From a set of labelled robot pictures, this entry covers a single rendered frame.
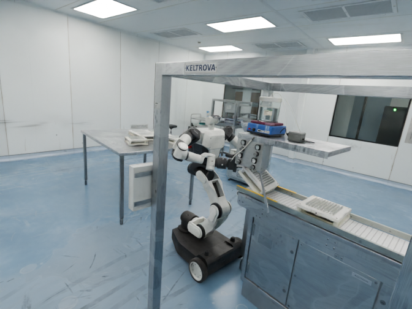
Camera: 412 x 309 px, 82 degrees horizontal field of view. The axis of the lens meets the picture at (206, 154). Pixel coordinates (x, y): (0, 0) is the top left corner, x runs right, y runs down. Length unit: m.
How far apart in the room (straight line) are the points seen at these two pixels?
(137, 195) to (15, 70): 4.75
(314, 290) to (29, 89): 5.59
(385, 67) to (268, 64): 0.31
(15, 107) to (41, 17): 1.78
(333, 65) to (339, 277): 1.28
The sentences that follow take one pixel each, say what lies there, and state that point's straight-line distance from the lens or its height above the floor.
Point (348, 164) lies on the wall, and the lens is 6.69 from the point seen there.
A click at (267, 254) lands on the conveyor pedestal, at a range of 1.92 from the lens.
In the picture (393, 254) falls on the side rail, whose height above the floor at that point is 0.91.
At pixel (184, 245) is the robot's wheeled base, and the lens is 2.42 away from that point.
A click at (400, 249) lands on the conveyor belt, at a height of 0.89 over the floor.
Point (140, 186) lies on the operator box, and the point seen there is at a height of 1.04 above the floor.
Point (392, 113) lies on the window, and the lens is 6.52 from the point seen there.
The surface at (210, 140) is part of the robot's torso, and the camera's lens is 2.03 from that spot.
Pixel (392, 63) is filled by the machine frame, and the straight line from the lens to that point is 0.70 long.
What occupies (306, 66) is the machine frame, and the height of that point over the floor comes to 1.66.
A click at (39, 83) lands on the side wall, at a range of 5.95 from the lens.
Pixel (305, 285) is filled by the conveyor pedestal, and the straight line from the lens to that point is 1.86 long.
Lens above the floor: 1.56
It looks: 14 degrees down
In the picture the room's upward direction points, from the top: 5 degrees clockwise
